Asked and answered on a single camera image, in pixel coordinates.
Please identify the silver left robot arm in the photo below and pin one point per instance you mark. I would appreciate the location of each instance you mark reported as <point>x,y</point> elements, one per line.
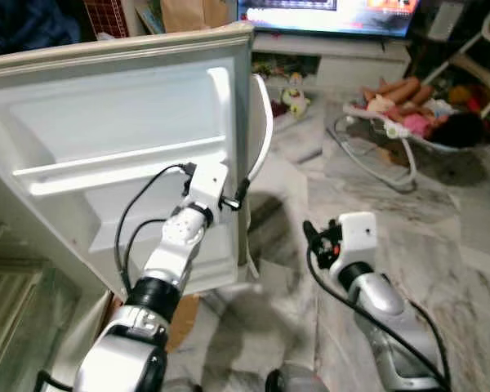
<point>159,261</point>

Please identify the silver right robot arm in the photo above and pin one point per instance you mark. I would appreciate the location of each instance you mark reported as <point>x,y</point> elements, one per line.
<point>384,310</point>

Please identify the white fridge door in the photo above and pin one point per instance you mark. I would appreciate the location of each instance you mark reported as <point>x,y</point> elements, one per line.
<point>106,114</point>

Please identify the grey baby bouncer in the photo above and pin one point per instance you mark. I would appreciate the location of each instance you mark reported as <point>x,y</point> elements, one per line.
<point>376,155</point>

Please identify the white and green plush toy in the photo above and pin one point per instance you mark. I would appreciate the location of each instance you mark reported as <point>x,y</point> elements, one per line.
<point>296,98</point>

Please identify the child in pink clothes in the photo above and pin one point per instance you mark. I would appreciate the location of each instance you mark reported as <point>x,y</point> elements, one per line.
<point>416,118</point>

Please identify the white television cabinet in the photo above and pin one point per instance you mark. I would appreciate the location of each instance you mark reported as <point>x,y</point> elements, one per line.
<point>335,53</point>

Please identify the brown paper bag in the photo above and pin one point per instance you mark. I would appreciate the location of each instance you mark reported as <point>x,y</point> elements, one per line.
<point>192,15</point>

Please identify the flat screen television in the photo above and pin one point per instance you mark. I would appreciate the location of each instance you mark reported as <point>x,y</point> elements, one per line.
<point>327,15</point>

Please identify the red lattice panel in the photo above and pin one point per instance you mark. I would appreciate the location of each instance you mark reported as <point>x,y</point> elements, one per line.
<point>106,16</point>

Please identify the white plastic high chair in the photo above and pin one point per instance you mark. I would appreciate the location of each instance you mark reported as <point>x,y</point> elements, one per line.
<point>482,49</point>

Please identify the dark blue cloth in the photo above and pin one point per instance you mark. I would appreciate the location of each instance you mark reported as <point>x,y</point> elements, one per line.
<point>28,24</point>

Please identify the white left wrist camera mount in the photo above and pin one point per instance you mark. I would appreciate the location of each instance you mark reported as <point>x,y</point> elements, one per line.
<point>207,184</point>

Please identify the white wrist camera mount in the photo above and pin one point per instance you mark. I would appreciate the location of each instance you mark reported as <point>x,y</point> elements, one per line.
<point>207,184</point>
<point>359,237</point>

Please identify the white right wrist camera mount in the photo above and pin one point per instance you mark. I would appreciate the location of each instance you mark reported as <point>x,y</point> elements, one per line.
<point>359,237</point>

